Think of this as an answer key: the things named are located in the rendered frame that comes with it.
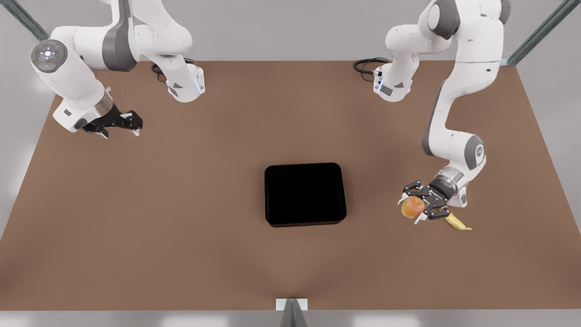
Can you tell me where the black storage box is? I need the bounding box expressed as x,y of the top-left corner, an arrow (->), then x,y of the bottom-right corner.
264,162 -> 347,228

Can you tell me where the silver frame post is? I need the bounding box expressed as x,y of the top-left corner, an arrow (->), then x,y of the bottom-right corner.
0,0 -> 49,41
276,298 -> 309,327
501,0 -> 581,68

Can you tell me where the yellow banana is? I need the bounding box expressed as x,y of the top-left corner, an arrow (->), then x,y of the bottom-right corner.
438,207 -> 473,231

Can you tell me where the black cable loop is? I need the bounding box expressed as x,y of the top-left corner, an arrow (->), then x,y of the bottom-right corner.
151,58 -> 196,84
353,57 -> 391,83

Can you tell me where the red yellow apple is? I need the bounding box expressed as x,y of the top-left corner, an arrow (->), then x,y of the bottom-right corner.
401,196 -> 426,219

